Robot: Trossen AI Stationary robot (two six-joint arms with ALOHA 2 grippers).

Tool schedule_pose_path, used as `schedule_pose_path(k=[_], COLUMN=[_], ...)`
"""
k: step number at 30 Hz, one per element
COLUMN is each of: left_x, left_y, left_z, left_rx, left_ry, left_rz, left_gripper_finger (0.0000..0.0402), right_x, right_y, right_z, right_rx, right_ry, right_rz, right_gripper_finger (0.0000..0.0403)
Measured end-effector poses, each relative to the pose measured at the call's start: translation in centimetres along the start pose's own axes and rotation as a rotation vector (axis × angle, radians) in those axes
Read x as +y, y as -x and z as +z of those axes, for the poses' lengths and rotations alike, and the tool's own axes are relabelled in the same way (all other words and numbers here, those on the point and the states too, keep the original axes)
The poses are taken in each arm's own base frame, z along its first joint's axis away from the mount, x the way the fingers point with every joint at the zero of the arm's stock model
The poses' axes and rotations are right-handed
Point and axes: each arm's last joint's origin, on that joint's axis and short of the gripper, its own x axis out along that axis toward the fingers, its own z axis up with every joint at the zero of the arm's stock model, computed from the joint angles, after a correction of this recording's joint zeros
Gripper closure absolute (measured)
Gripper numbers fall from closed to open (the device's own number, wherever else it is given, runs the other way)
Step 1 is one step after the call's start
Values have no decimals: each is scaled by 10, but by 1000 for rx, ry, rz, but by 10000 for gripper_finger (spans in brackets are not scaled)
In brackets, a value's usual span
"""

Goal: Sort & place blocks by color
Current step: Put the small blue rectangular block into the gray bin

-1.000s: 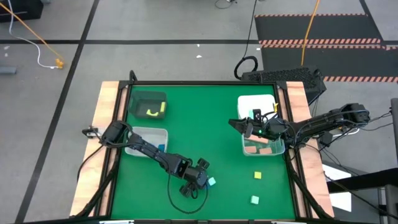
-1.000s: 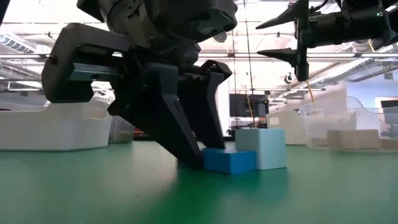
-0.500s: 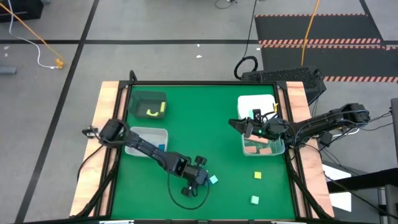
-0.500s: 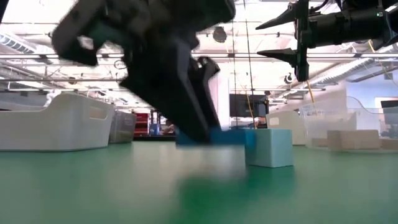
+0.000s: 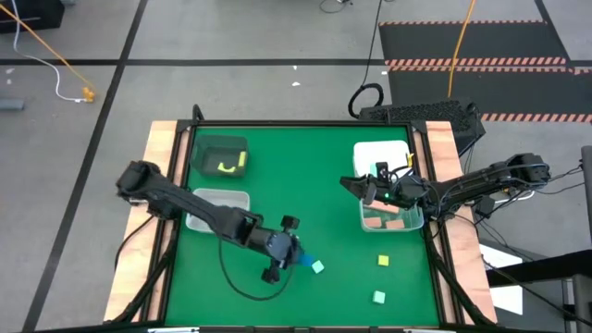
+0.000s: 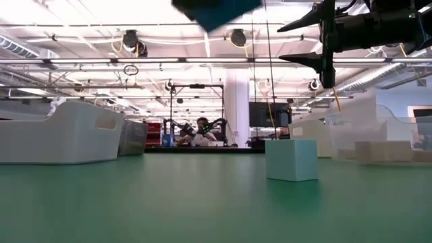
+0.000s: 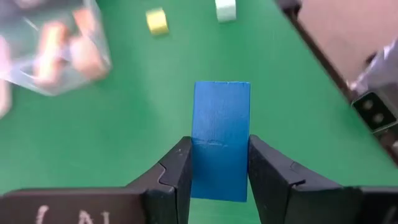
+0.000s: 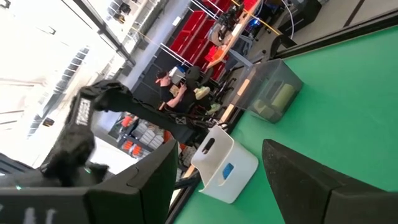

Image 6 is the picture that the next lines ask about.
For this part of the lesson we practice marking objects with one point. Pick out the black computer monitor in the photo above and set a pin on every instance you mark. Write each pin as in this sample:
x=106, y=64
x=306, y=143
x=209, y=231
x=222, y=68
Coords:
x=263, y=114

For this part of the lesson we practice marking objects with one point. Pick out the person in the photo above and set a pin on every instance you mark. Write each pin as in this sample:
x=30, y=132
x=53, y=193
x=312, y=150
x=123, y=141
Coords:
x=199, y=138

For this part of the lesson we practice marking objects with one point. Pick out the red tool cabinet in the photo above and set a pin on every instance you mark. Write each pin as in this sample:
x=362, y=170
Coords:
x=154, y=131

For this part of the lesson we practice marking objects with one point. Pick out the long ceiling light rail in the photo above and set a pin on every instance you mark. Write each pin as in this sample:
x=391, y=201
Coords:
x=216, y=60

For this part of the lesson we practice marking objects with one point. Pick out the dark translucent plastic bin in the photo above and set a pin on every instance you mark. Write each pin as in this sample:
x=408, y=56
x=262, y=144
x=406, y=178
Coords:
x=133, y=133

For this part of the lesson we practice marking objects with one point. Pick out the silver ventilation duct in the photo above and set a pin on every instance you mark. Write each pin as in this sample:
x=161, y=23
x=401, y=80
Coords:
x=20, y=47
x=388, y=72

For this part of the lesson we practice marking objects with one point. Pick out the black background gantry frame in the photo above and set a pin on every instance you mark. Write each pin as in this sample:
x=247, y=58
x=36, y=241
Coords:
x=197, y=86

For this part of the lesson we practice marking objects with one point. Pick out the blue container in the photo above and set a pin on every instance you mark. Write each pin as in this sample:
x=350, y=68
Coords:
x=167, y=140

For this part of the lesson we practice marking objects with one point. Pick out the black background table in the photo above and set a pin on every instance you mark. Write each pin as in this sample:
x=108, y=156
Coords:
x=236, y=150

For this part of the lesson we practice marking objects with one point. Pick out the black background robot arm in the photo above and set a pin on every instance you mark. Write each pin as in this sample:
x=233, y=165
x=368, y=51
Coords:
x=219, y=125
x=184, y=127

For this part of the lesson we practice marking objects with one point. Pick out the white building column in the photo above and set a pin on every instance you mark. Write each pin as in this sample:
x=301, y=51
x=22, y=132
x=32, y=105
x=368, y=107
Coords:
x=236, y=101

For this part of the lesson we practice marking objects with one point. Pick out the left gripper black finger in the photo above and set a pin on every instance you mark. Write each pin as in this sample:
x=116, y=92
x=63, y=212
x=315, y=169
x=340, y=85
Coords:
x=187, y=5

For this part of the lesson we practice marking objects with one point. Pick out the dark blue block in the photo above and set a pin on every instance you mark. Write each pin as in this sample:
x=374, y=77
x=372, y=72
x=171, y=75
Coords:
x=219, y=15

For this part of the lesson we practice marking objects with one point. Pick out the dark wall screen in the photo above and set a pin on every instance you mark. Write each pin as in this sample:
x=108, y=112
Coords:
x=422, y=113

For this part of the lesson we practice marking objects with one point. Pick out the light teal cube block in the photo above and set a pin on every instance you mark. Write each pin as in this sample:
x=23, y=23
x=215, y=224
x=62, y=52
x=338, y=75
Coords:
x=292, y=162

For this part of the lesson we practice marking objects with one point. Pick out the white crumpled object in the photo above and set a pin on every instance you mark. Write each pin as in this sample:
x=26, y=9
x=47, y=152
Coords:
x=55, y=106

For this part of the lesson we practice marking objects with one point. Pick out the clear plastic bin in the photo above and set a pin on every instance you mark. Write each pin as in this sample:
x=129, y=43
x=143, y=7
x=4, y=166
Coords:
x=347, y=135

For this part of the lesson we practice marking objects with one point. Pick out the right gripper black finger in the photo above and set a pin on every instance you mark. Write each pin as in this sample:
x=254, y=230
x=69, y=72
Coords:
x=310, y=20
x=308, y=59

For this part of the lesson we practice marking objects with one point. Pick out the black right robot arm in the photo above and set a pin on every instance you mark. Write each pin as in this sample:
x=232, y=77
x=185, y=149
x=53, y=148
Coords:
x=391, y=4

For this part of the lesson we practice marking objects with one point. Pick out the white plastic bin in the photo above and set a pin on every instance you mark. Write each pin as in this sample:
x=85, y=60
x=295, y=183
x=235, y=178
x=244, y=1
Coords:
x=324, y=135
x=67, y=141

